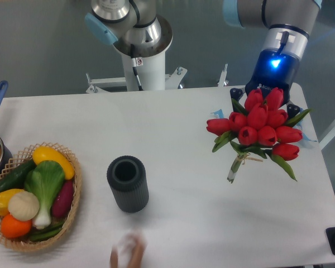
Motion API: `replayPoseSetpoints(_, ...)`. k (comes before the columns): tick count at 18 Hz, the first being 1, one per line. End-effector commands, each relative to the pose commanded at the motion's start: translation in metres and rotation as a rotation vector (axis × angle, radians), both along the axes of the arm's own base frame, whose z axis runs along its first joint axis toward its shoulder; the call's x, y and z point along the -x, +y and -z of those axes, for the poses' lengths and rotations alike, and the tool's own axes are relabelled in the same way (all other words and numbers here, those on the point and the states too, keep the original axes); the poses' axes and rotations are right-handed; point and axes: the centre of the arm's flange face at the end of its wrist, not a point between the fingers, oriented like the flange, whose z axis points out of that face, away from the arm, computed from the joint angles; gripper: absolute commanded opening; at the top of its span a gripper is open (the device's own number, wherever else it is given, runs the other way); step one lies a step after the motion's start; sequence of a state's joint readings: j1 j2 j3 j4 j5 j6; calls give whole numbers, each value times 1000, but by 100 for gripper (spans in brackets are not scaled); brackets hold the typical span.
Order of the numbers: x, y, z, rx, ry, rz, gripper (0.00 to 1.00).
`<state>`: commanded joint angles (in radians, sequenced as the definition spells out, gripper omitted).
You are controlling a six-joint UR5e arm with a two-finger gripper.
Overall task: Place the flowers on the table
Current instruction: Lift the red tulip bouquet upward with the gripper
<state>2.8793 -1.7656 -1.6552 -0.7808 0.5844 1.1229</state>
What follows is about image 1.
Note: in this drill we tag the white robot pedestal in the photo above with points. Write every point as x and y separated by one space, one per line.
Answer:
150 70

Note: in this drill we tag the white metal base frame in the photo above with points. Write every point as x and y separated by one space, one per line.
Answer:
172 81

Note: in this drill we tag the green bok choy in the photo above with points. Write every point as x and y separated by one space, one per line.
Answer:
44 182

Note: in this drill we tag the yellow bell pepper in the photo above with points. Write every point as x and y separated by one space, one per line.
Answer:
5 197

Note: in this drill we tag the red tulip bouquet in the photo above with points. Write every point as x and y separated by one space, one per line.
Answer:
259 127

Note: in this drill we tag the green bean pod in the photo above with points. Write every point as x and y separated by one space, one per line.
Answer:
44 234

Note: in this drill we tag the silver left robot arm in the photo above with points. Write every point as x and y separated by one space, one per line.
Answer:
142 38

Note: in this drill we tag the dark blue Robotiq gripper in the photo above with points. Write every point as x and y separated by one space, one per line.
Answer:
272 70

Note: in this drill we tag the dark grey ribbed vase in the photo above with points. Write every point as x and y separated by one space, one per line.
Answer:
126 176

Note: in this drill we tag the woven wicker basket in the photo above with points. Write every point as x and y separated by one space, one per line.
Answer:
23 244

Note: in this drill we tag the purple sweet potato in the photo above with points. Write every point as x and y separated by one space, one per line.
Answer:
63 201

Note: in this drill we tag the white garlic bulb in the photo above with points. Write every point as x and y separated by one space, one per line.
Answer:
23 206

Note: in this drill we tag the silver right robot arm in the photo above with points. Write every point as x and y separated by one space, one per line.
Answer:
289 24

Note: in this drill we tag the yellow squash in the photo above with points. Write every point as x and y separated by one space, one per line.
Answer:
45 153

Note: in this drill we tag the orange fruit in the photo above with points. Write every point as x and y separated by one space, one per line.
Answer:
13 228

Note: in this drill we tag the dark green cucumber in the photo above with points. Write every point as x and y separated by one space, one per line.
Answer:
15 179

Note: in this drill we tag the blurred human hand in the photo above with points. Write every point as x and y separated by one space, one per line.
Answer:
129 252

